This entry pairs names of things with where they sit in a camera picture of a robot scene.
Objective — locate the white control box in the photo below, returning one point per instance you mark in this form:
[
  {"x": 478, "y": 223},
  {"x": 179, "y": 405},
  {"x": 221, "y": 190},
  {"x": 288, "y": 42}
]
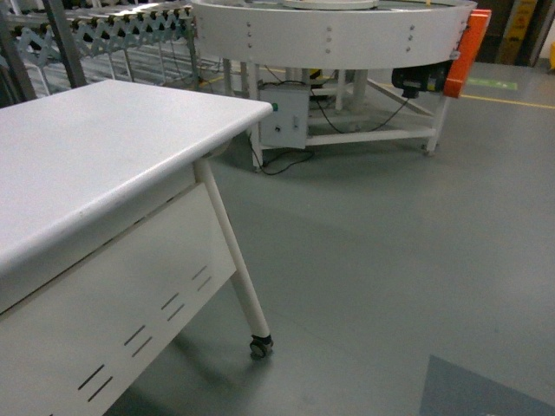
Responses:
[{"x": 287, "y": 125}]

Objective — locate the black electric motor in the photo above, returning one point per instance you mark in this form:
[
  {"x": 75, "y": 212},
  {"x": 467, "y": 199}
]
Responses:
[{"x": 426, "y": 78}]

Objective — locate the expandable roller conveyor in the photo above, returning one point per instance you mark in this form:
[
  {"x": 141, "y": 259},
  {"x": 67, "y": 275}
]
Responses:
[{"x": 44, "y": 52}]

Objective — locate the yellow wet floor sign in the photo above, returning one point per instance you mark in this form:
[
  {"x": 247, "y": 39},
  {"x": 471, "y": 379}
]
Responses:
[{"x": 515, "y": 31}]

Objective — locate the white round conveyor machine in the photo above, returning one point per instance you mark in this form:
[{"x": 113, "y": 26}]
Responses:
[{"x": 344, "y": 52}]

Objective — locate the orange motor guard cover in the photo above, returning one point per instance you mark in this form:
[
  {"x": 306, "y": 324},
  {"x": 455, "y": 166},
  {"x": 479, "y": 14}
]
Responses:
[{"x": 469, "y": 47}]

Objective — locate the white table frame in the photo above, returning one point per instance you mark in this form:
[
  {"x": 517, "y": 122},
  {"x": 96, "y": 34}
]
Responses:
[{"x": 75, "y": 345}]

